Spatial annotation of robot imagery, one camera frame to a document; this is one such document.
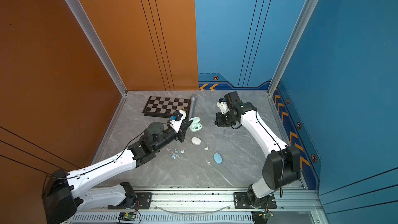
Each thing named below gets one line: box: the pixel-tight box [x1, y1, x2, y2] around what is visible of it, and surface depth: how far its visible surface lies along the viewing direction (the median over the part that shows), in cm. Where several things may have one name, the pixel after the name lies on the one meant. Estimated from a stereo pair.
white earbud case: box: [190, 136, 202, 146], surface depth 93 cm
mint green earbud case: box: [188, 116, 203, 132], surface depth 72 cm
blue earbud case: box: [212, 152, 224, 165], surface depth 87 cm
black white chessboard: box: [142, 95, 192, 119], surface depth 110 cm
